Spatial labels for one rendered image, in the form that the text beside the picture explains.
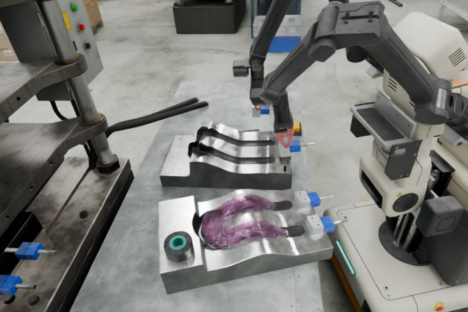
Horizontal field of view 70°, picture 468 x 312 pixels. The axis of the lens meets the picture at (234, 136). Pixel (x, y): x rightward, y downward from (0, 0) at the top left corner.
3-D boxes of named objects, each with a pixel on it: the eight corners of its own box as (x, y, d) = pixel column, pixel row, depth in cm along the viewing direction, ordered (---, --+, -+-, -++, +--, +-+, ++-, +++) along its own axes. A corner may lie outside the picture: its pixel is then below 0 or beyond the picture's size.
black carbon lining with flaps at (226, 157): (275, 143, 137) (275, 124, 132) (275, 169, 125) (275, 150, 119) (193, 141, 141) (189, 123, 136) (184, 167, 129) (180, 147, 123)
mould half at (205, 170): (288, 147, 146) (290, 122, 137) (290, 190, 125) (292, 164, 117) (177, 145, 151) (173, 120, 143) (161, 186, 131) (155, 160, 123)
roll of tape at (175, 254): (180, 267, 90) (177, 260, 88) (159, 253, 94) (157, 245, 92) (199, 246, 95) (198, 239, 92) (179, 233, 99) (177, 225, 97)
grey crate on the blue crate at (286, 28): (301, 26, 443) (301, 14, 434) (301, 37, 411) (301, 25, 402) (255, 26, 452) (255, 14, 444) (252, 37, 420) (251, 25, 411)
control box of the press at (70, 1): (155, 216, 222) (83, -23, 134) (140, 258, 197) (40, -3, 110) (123, 215, 224) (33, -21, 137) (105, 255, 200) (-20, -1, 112)
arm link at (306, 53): (342, 51, 68) (352, 7, 71) (317, 40, 67) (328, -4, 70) (271, 108, 109) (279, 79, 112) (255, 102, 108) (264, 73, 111)
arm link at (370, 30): (368, 27, 60) (377, -19, 62) (307, 45, 70) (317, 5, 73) (453, 124, 86) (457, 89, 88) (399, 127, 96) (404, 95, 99)
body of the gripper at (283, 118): (274, 132, 114) (270, 113, 111) (274, 119, 123) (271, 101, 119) (293, 129, 112) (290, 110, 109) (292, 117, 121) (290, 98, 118)
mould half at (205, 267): (301, 196, 122) (303, 175, 115) (331, 258, 101) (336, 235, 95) (164, 223, 116) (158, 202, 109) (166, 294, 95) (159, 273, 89)
